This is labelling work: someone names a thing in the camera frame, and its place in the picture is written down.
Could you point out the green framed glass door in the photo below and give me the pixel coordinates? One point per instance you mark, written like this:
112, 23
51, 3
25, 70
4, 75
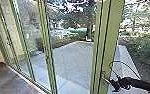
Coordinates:
112, 40
97, 50

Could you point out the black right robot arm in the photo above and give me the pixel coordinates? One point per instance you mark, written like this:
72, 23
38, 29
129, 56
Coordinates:
146, 85

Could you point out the green shrub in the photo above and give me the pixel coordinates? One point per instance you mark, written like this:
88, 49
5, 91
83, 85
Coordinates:
144, 46

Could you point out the white garden bench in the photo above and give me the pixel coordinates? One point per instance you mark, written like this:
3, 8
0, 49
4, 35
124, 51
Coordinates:
88, 39

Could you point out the large tree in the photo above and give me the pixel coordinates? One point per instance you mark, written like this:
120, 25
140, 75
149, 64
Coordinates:
89, 26

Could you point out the thin trunk tree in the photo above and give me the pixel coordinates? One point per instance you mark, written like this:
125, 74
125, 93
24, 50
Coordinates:
133, 23

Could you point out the long green hedge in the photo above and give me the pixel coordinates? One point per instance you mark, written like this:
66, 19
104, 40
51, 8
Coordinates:
61, 40

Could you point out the green framed glass panel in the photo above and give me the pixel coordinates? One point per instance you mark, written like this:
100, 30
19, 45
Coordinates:
11, 33
34, 40

